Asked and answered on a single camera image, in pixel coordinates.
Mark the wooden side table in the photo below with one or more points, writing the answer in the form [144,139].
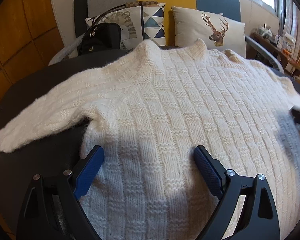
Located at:
[281,48]

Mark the deer print cushion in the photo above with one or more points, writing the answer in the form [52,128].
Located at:
[217,32]

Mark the triangle pattern cushion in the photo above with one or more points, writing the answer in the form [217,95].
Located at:
[142,22]

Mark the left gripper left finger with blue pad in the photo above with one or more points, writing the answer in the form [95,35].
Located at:
[51,208]

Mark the grey yellow blue sofa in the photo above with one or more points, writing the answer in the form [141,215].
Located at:
[87,13]

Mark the black leather handbag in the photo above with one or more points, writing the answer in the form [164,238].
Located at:
[100,37]

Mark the cream knitted sweater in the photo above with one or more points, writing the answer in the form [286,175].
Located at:
[149,110]

